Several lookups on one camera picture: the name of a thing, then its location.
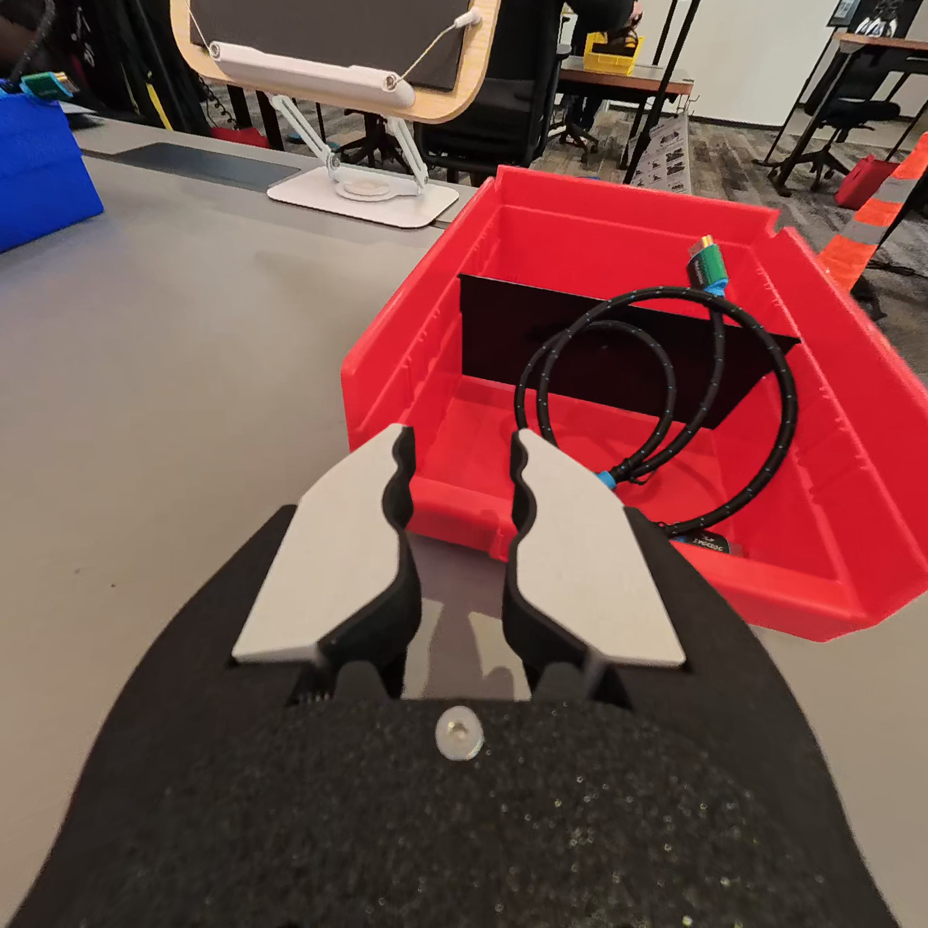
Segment white printed sign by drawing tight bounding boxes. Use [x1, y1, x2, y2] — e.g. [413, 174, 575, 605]
[631, 116, 690, 193]

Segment orange grey striped barrier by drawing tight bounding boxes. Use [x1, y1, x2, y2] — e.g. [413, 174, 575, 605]
[819, 134, 928, 294]

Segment black braided cable green plugs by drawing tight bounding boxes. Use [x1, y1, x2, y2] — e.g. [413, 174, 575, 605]
[518, 319, 679, 494]
[0, 0, 81, 100]
[516, 233, 800, 561]

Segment red plastic bin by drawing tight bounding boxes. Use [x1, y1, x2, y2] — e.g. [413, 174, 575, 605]
[341, 165, 928, 642]

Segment black office chair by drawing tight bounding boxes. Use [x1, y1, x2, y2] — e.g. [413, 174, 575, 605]
[417, 0, 574, 186]
[754, 43, 903, 197]

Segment wooden table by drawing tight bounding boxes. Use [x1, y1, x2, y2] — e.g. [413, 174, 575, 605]
[558, 54, 693, 95]

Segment black divider of red bin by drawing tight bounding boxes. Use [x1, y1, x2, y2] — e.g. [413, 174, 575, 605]
[458, 274, 802, 429]

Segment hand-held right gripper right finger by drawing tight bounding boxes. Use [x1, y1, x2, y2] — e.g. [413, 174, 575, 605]
[502, 429, 687, 668]

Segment red bag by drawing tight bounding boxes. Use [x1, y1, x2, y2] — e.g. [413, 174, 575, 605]
[834, 154, 900, 211]

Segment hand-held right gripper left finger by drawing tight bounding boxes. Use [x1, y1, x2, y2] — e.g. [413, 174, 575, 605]
[232, 424, 423, 666]

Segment blue plastic bin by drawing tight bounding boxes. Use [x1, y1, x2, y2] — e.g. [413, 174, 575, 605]
[0, 90, 104, 255]

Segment dark bags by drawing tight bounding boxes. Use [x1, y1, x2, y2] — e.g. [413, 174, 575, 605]
[0, 0, 211, 139]

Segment small yellow bin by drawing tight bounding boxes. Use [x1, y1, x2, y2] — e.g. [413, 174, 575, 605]
[583, 30, 645, 75]

